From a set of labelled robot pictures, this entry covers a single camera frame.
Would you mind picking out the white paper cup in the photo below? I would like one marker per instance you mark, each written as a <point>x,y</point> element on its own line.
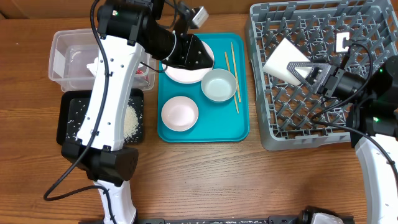
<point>276,64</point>

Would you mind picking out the white napkin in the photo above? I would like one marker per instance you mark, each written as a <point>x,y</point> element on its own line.
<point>93,67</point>

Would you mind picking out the black plastic tray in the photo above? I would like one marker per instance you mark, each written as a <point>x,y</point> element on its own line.
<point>73,109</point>

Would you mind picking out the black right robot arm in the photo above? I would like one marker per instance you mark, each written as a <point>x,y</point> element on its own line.
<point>372,123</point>

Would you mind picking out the grey dishwasher rack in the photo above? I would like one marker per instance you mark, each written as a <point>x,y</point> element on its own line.
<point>284,110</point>

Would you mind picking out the white plate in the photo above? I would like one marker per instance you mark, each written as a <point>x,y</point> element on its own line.
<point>184,76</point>

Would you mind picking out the grey-white bowl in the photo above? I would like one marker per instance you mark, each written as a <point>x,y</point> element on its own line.
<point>215,85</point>

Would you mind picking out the white rice pile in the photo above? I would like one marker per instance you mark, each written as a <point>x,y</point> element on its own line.
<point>130,122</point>

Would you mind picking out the wooden chopstick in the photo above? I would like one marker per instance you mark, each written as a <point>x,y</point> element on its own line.
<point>232,83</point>
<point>236,73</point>

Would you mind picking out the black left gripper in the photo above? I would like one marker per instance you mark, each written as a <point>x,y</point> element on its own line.
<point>191,45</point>

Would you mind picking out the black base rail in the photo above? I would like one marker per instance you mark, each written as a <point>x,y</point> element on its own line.
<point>269,220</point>

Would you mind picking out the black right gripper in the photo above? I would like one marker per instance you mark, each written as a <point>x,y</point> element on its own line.
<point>314,81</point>

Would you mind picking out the clear plastic bin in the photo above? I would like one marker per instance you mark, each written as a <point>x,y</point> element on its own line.
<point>72,50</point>

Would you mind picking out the pinkish small bowl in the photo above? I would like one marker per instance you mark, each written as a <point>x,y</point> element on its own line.
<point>179,113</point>

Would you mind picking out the teal plastic tray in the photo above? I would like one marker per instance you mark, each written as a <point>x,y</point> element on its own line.
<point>217,122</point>

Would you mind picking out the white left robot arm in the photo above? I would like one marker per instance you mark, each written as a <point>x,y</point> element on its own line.
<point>124,31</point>

